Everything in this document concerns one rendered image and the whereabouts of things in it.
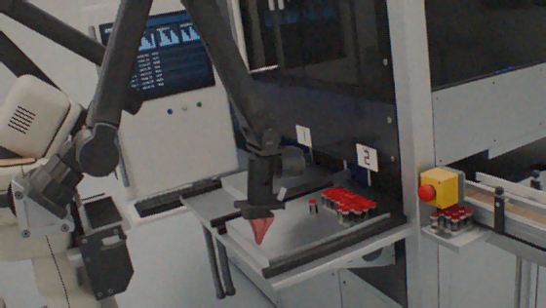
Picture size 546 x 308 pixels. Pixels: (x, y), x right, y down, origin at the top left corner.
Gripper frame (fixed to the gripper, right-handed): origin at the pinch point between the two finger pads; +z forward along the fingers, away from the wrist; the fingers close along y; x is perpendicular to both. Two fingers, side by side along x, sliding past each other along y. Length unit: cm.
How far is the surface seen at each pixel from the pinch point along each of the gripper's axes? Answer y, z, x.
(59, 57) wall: -15, -35, 544
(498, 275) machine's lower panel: 74, 19, -12
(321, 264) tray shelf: 10.8, 3.7, -10.2
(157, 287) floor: 14, 91, 164
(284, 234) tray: 11.5, 3.1, 8.9
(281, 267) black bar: 2.0, 3.8, -7.7
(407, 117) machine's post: 31.9, -28.9, -10.4
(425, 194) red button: 31.7, -12.9, -19.0
